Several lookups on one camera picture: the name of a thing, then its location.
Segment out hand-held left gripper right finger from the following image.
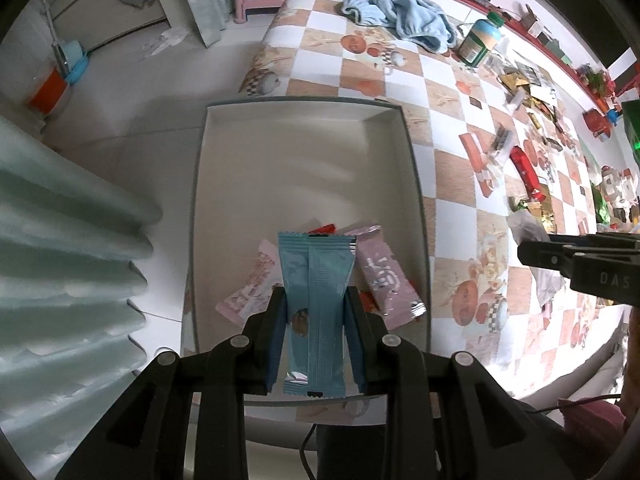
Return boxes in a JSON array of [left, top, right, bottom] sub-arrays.
[[344, 287, 601, 480]]

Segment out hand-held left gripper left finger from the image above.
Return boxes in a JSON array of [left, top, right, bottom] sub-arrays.
[[55, 287, 289, 480]]

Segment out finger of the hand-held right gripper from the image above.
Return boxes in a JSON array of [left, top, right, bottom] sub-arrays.
[[517, 241, 577, 275], [547, 232, 640, 253]]

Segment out light blue snack packet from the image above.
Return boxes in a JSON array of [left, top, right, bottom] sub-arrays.
[[277, 231, 358, 400]]

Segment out pink cookie snack packet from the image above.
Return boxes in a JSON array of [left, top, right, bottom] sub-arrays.
[[215, 239, 281, 322]]

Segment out mauve pink snack packet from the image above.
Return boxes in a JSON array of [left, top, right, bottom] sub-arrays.
[[345, 225, 427, 331]]

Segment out white cardboard box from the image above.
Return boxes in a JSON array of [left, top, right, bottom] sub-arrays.
[[182, 97, 433, 401]]

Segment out person's right forearm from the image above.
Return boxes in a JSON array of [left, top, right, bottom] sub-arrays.
[[620, 310, 640, 413]]

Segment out green foil bag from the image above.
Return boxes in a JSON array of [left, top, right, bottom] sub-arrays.
[[592, 182, 613, 223]]

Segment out gold brown snack packet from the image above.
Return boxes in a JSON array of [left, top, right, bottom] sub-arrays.
[[525, 200, 558, 231]]

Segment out long red snack packet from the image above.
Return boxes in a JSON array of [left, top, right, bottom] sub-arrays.
[[510, 146, 548, 201]]

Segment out clear dark stick packet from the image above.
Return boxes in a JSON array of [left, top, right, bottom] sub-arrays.
[[487, 127, 515, 166]]

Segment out checkered printed tablecloth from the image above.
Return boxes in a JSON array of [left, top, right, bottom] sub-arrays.
[[237, 0, 631, 431]]

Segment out pink garment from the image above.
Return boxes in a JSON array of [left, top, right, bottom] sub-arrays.
[[557, 399, 627, 443]]

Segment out pile of assorted snack packets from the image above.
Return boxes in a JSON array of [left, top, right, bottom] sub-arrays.
[[495, 52, 576, 136]]

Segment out green jar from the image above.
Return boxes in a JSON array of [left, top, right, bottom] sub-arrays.
[[457, 17, 503, 67]]

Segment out pale green curtain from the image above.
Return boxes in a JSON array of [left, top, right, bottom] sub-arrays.
[[0, 115, 163, 466]]

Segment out light blue towel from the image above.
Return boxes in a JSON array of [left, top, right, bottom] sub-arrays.
[[341, 0, 458, 53]]

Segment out white crumpled tissue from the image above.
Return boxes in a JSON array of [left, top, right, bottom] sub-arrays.
[[141, 27, 191, 58]]

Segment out black cable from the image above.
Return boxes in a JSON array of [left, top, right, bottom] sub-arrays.
[[530, 394, 621, 415]]

